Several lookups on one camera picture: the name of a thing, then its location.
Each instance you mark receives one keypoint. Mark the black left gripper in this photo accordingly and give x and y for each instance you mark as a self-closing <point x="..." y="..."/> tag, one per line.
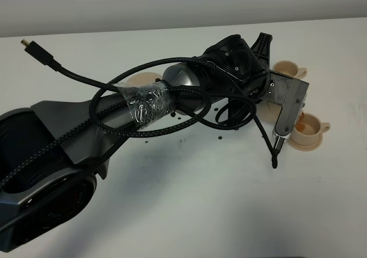
<point x="248" y="65"/>

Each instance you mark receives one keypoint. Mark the beige ceramic teapot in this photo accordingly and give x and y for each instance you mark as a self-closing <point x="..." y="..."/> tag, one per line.
<point x="268" y="112"/>

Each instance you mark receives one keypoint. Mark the beige far teacup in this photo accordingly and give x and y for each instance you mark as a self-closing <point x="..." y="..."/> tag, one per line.
<point x="290" y="68"/>

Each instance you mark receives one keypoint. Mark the beige near teacup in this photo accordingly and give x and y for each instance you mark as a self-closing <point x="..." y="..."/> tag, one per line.
<point x="309" y="124"/>

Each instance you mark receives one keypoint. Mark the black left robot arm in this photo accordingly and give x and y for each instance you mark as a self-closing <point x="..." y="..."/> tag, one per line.
<point x="53" y="151"/>

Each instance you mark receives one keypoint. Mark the beige near cup saucer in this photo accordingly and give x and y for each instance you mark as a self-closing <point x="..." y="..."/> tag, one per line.
<point x="303" y="142"/>

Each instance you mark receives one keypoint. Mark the beige teapot saucer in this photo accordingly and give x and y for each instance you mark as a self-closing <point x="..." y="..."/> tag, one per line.
<point x="144" y="78"/>

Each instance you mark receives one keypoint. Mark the beige teacup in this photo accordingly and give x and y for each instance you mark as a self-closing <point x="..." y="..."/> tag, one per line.
<point x="309" y="124"/>
<point x="290" y="68"/>

